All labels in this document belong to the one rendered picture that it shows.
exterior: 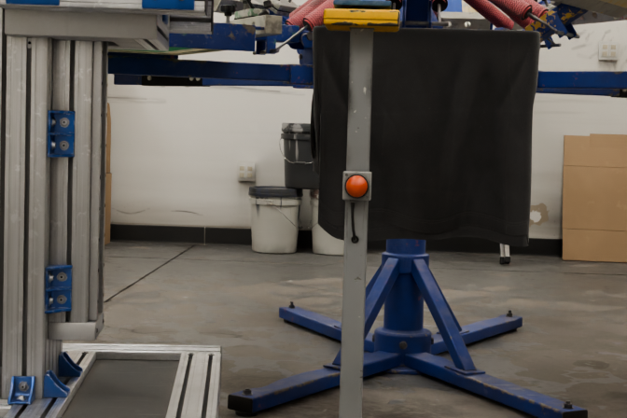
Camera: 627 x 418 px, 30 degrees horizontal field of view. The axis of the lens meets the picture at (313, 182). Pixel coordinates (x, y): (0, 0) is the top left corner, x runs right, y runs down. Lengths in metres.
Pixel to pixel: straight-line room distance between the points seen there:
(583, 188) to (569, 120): 0.41
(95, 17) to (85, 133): 0.24
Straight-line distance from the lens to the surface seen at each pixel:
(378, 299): 3.55
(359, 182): 2.01
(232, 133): 7.03
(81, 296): 2.29
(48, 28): 2.16
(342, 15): 2.01
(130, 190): 7.15
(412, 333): 3.68
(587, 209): 6.96
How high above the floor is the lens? 0.76
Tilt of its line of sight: 3 degrees down
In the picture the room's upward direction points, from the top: 2 degrees clockwise
